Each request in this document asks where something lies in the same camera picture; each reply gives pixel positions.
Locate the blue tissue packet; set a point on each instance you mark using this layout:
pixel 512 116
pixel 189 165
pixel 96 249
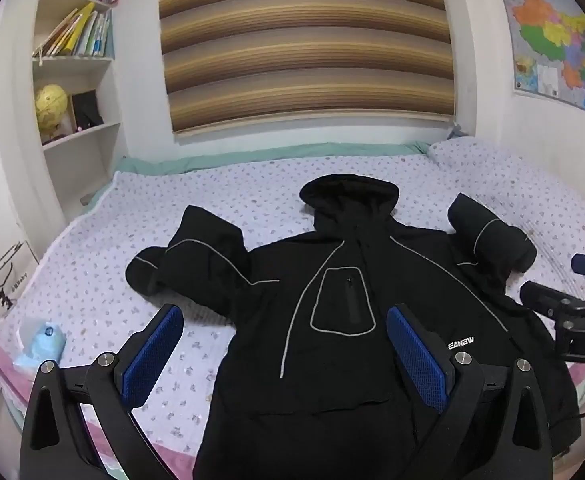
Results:
pixel 45 342

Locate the row of thin picture books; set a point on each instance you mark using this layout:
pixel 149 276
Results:
pixel 80 32

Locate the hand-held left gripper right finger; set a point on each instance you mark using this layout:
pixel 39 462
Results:
pixel 417 355

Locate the white bookshelf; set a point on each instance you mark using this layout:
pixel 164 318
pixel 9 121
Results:
pixel 97 75

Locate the dotted white pillow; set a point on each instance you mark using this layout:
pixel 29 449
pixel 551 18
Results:
pixel 522 175

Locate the black hooded jacket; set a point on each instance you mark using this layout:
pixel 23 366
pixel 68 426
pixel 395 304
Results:
pixel 332 360

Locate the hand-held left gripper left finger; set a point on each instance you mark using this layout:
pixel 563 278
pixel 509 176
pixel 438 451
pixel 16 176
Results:
pixel 155 355

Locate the colourful wall map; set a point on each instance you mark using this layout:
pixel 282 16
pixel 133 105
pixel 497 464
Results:
pixel 557 40

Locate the green mattress cover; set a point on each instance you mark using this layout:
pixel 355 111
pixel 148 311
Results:
pixel 172 164

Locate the dotted white bed sheet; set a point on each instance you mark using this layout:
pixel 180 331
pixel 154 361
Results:
pixel 97 240

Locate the brown striped window blind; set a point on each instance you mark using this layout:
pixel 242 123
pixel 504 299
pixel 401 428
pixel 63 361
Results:
pixel 302 45

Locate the black picture frame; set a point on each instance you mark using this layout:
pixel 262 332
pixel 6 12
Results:
pixel 86 110

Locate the yellow globe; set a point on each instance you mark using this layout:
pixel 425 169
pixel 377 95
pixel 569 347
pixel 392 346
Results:
pixel 51 105

